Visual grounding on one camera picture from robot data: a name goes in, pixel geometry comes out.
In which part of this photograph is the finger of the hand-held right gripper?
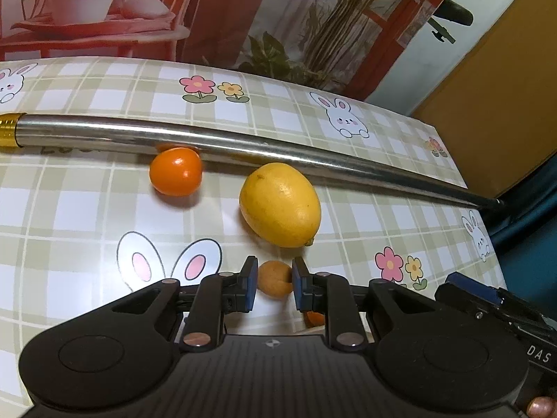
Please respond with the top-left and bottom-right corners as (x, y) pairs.
(435, 271), (544, 327)

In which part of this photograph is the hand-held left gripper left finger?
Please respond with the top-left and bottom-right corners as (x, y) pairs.
(111, 255), (259, 353)

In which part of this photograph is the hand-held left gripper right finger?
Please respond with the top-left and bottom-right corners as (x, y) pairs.
(291, 256), (436, 353)

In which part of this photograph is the brown longan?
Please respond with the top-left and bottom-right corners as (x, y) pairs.
(257, 260), (293, 299)

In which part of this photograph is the dark teal cloth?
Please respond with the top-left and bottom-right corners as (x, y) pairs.
(472, 148), (557, 310)

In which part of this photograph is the large yellow lemon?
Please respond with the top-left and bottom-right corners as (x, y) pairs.
(239, 162), (322, 249)

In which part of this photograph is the plant print backdrop poster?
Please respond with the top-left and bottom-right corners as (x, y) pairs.
(0, 0), (468, 103)

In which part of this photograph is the black padded armrest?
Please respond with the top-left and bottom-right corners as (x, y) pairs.
(429, 0), (474, 44)

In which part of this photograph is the silver rod with gold handle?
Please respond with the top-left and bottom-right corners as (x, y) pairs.
(0, 112), (505, 207)

